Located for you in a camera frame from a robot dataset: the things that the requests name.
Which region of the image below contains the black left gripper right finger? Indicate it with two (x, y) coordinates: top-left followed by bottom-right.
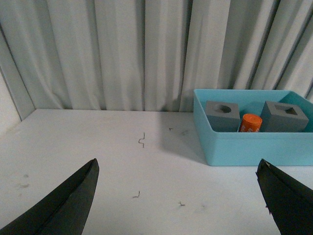
(256, 159), (313, 235)

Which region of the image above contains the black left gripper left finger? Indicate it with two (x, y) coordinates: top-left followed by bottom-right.
(0, 159), (99, 235)

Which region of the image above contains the gray cube with rectangular hole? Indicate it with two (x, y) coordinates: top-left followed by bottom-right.
(260, 101), (309, 132)

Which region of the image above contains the orange cylinder part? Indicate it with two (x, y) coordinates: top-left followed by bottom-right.
(239, 114), (263, 132)

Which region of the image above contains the gray cube with round hole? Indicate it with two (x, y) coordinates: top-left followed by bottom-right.
(205, 100), (241, 132)

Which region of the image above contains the light blue plastic box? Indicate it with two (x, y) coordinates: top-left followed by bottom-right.
(194, 89), (313, 166)

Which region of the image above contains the white pleated curtain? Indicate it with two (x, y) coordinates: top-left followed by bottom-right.
(0, 0), (313, 119)

